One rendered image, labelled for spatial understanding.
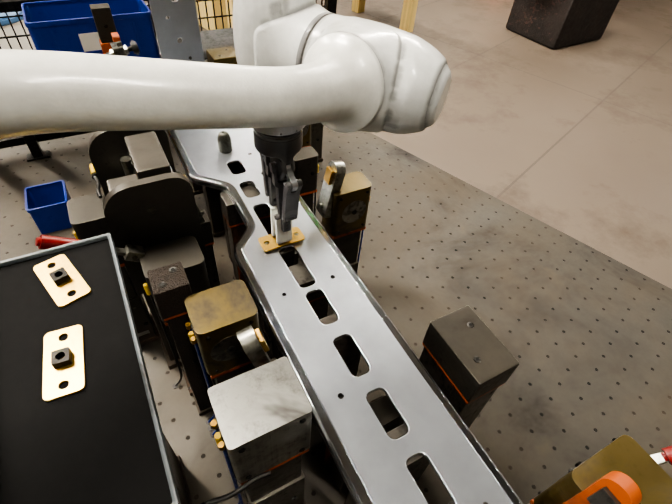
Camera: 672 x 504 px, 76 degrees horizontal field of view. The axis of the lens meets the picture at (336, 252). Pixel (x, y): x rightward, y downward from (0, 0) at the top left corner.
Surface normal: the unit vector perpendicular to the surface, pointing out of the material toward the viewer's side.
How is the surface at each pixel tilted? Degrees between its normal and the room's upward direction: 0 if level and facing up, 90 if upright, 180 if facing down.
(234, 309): 0
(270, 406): 0
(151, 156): 0
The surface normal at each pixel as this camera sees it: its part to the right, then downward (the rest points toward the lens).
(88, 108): 0.35, 0.67
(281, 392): 0.07, -0.69
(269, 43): -0.38, 0.54
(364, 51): -0.07, 0.08
